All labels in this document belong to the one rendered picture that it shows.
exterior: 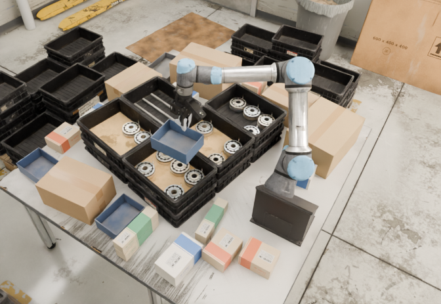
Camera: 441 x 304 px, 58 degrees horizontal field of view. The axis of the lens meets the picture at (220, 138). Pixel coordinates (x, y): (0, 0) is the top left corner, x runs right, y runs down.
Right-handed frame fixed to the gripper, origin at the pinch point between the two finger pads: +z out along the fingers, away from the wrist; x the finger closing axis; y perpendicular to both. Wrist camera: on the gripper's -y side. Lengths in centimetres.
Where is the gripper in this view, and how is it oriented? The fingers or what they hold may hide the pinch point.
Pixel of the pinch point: (186, 129)
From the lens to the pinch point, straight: 190.1
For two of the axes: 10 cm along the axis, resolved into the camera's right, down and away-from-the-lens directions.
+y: -8.4, -4.1, 3.6
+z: -1.0, 7.7, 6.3
